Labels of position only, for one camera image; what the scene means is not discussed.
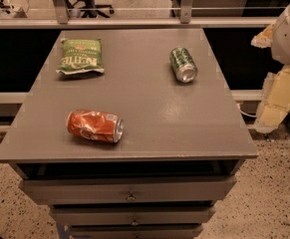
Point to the green soda can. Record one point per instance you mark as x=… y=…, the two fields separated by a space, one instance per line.
x=183 y=65

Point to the grey drawer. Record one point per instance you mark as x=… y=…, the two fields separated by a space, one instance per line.
x=128 y=190
x=137 y=232
x=132 y=215

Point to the bottom grey drawer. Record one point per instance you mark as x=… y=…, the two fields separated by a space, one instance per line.
x=137 y=232

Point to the top grey drawer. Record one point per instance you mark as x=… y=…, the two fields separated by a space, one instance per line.
x=128 y=190

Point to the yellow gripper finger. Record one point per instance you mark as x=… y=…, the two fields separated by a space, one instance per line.
x=264 y=38
x=275 y=102

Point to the middle grey drawer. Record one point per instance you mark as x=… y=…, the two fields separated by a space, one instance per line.
x=132 y=215

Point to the crushed orange soda can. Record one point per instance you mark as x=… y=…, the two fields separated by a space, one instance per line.
x=95 y=126

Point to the green chip bag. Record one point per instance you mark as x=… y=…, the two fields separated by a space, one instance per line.
x=81 y=56

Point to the grey metal railing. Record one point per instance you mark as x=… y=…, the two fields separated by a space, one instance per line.
x=55 y=14

